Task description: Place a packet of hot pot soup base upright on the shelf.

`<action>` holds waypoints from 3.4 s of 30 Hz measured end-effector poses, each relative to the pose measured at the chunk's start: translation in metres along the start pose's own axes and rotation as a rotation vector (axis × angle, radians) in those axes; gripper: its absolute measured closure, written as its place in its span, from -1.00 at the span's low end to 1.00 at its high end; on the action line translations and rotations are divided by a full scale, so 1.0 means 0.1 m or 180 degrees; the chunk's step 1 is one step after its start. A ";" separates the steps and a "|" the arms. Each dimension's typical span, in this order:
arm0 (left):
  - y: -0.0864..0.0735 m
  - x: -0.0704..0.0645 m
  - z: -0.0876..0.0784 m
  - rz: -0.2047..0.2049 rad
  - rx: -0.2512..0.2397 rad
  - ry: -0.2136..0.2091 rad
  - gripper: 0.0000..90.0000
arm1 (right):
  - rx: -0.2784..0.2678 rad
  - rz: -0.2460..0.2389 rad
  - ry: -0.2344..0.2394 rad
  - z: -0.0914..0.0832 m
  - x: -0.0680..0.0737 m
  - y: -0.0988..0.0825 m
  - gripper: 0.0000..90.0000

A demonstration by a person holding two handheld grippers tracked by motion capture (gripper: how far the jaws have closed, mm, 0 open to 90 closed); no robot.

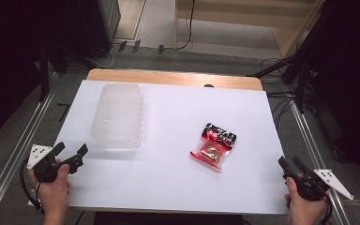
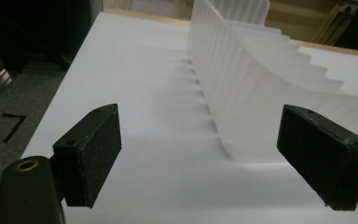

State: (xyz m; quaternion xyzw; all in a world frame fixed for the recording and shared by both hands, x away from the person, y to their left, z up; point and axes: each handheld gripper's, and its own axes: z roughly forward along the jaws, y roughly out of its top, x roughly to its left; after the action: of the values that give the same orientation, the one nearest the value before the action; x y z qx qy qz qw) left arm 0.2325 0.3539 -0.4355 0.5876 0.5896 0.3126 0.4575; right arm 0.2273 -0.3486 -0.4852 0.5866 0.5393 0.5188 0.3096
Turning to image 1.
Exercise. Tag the red and black snack packet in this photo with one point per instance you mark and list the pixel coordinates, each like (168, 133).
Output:
(214, 150)

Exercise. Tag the person's dark clothing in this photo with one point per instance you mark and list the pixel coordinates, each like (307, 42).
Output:
(168, 219)

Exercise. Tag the light wooden shelf unit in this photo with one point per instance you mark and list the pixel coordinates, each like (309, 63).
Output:
(247, 22)

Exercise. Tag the black metal stand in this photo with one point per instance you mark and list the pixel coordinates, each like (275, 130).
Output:
(44, 75)

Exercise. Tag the black cabinet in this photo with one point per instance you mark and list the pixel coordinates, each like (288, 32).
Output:
(87, 25)

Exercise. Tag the black tripod stand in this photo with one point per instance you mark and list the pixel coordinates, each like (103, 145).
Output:
(300, 78)

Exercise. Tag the person's right hand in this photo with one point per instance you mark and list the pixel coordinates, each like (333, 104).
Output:
(303, 209)

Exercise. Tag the black floor tape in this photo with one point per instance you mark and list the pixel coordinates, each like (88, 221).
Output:
(65, 111)

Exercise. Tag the clear plastic container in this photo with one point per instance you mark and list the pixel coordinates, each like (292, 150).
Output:
(118, 117)

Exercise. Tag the dark curtain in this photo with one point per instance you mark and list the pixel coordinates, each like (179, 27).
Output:
(350, 78)
(6, 62)

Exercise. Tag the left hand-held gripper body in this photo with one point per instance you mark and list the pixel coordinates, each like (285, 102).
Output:
(42, 165)

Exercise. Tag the aluminium floor rail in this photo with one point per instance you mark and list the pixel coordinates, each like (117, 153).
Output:
(15, 156)
(312, 146)

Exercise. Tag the white table mat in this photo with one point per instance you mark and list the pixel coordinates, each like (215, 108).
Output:
(168, 181)

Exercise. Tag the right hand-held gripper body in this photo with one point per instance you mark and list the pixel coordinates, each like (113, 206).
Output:
(312, 186)

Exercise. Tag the wooden table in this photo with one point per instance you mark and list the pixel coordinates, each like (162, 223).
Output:
(168, 78)

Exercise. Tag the person's left hand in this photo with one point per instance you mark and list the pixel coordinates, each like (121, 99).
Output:
(53, 193)

